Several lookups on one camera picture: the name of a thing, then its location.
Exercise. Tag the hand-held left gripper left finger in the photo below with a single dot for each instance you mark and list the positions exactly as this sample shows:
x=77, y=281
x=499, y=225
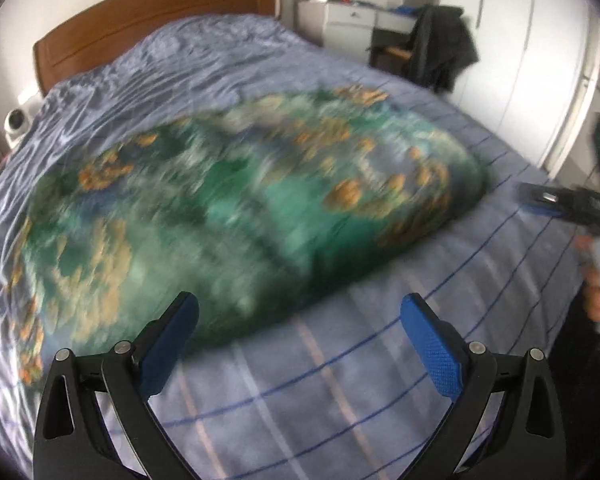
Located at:
x=172, y=332

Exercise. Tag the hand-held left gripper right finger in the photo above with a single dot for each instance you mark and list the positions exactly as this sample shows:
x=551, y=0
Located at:
x=430, y=345

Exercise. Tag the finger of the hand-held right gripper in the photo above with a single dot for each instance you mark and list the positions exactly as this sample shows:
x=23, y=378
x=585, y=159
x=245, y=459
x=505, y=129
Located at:
x=545, y=197

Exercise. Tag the green floral jacket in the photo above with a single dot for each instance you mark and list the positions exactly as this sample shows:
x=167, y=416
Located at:
x=240, y=210

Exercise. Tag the blue striped bed blanket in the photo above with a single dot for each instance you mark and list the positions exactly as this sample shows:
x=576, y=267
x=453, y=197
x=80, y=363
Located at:
x=370, y=360

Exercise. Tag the white wardrobe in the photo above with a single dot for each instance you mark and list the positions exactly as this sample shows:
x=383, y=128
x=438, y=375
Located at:
x=520, y=60

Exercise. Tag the dark jacket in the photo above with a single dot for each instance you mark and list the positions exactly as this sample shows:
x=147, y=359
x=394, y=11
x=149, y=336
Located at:
x=440, y=45

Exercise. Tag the wooden chair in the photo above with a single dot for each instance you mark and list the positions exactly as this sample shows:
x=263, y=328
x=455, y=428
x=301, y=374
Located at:
x=392, y=52

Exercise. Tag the white round device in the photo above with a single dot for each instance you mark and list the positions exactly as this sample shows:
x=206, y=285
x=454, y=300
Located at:
x=17, y=125

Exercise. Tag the white desk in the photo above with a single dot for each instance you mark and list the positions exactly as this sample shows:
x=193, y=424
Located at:
x=345, y=20

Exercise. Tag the wooden headboard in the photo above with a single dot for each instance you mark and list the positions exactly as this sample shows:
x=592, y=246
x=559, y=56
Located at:
x=145, y=15

